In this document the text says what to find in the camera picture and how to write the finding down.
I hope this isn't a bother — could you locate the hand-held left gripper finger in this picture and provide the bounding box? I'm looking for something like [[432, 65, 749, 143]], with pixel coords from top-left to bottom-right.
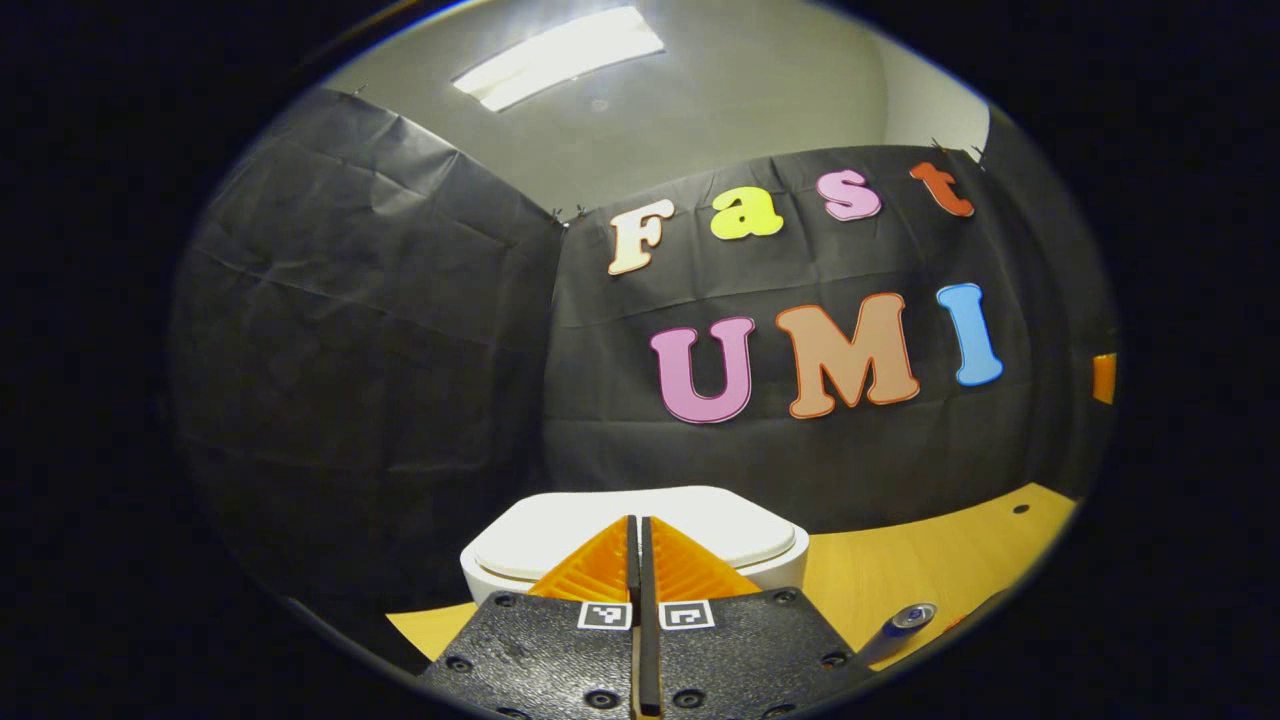
[[418, 514, 642, 720], [640, 515, 873, 720]]

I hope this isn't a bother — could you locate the white desktop garbage bin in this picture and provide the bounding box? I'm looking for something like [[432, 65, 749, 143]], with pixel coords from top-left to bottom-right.
[[460, 486, 811, 606]]

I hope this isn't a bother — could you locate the wooden desktop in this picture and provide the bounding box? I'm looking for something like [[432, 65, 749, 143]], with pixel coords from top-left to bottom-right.
[[385, 482, 1081, 701]]

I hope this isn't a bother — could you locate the black backdrop cloth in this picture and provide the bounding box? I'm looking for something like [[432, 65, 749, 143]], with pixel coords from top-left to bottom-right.
[[168, 88, 1119, 641]]

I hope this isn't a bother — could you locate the ceiling light panel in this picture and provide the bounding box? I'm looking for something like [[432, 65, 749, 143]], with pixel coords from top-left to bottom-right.
[[452, 6, 666, 113]]

